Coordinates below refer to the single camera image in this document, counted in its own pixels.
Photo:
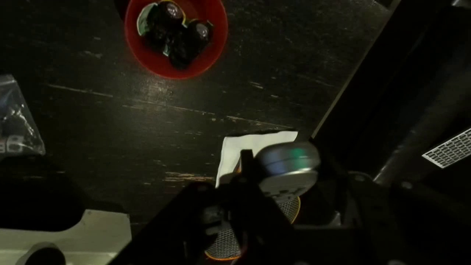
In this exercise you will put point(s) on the white ornate wooden shelf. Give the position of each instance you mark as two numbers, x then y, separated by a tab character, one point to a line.
96	239

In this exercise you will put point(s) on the white paper napkin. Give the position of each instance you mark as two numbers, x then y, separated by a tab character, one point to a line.
255	142

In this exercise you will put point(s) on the red bowl with dark fruit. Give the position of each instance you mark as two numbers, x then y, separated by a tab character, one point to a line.
175	38

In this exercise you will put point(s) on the clear plastic wrapper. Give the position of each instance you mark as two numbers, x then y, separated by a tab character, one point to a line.
18	130

